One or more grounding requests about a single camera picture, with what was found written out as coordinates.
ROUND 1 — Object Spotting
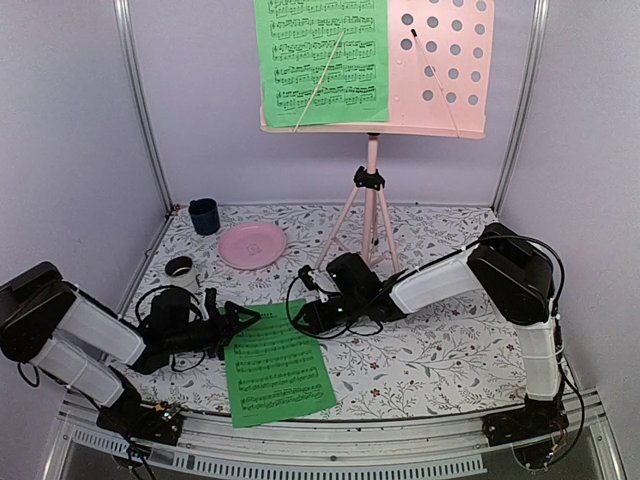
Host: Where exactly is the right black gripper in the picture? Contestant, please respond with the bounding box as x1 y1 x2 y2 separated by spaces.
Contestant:
292 293 365 336

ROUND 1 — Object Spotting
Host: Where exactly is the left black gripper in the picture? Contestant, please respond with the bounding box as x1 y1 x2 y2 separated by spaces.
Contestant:
166 301 261 360

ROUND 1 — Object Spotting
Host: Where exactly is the green sheet music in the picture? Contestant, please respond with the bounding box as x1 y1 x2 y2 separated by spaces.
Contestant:
224 300 337 428
254 0 389 129

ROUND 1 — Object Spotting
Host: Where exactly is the pink music stand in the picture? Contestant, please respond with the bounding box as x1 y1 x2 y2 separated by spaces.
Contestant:
260 0 495 265

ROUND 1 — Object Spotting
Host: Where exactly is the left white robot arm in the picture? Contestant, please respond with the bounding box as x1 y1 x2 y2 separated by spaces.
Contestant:
1 261 261 434

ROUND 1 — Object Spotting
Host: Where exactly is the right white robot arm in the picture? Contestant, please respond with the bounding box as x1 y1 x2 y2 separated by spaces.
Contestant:
286 222 565 436

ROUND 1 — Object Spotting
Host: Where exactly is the small brown white jar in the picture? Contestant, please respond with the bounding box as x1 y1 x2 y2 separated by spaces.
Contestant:
164 256 200 294

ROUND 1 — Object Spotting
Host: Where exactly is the pink plate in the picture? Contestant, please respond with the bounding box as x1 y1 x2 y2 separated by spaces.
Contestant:
218 222 287 270

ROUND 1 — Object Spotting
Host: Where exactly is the dark blue cup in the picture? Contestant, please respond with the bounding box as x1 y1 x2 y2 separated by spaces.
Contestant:
188 198 220 236

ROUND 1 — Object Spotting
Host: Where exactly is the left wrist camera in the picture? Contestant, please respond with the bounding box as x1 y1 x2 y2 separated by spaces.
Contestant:
202 288 219 322

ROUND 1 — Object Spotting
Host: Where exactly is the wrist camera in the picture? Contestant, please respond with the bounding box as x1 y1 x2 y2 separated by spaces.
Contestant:
202 288 219 322
298 265 335 303

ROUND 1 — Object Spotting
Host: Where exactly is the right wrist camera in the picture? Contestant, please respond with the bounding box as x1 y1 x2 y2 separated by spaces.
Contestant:
298 265 335 303

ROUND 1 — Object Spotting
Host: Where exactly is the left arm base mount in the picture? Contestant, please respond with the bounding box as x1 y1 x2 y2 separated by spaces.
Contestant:
96 395 184 446

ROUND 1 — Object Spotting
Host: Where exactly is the front aluminium rail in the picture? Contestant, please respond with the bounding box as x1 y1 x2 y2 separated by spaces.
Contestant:
44 389 626 480

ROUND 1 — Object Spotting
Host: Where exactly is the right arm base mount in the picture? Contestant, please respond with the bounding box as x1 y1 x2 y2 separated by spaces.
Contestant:
482 394 569 470

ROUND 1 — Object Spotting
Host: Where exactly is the right aluminium frame post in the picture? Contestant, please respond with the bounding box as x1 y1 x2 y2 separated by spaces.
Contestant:
491 0 550 217

